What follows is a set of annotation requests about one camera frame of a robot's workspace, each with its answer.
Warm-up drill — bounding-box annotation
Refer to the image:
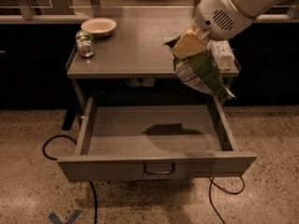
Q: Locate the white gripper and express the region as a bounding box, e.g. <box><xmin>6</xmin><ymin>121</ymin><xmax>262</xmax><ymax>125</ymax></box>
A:
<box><xmin>171</xmin><ymin>0</ymin><xmax>254</xmax><ymax>59</ymax></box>

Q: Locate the green jalapeno chip bag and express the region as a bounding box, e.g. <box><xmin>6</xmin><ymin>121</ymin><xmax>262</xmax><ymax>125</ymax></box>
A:
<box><xmin>164</xmin><ymin>36</ymin><xmax>235</xmax><ymax>100</ymax></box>

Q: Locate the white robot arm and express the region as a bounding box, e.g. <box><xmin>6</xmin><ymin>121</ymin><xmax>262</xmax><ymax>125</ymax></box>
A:
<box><xmin>171</xmin><ymin>0</ymin><xmax>283</xmax><ymax>59</ymax></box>

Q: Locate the grey open drawer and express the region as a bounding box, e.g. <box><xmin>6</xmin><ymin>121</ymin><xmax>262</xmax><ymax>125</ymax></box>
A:
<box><xmin>58</xmin><ymin>97</ymin><xmax>256</xmax><ymax>182</ymax></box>

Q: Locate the clear plastic water bottle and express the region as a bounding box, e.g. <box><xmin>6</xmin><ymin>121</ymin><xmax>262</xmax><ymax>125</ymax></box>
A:
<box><xmin>211</xmin><ymin>41</ymin><xmax>235</xmax><ymax>70</ymax></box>

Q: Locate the grey metal table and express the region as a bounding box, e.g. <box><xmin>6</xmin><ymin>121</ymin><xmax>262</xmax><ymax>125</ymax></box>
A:
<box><xmin>62</xmin><ymin>6</ymin><xmax>242</xmax><ymax>131</ymax></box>

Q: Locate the beige ceramic bowl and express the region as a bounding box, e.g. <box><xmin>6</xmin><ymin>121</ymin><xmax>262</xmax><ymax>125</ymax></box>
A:
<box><xmin>81</xmin><ymin>18</ymin><xmax>117</xmax><ymax>39</ymax></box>

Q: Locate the green soda can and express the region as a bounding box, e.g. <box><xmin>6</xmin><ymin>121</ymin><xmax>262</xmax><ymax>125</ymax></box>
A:
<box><xmin>76</xmin><ymin>30</ymin><xmax>94</xmax><ymax>58</ymax></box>

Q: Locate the metal drawer handle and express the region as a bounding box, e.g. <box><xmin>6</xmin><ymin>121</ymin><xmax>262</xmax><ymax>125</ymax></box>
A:
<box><xmin>143</xmin><ymin>163</ymin><xmax>176</xmax><ymax>175</ymax></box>

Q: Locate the black cable right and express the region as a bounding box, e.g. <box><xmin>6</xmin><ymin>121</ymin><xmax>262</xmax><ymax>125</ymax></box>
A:
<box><xmin>207</xmin><ymin>175</ymin><xmax>246</xmax><ymax>224</ymax></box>

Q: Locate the black cable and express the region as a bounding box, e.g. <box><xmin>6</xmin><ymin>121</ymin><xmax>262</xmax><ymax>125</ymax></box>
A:
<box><xmin>42</xmin><ymin>134</ymin><xmax>99</xmax><ymax>224</ymax></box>
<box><xmin>207</xmin><ymin>175</ymin><xmax>246</xmax><ymax>224</ymax></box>

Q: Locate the black cable left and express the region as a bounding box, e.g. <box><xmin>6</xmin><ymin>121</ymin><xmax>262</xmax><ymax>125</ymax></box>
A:
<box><xmin>42</xmin><ymin>134</ymin><xmax>99</xmax><ymax>224</ymax></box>

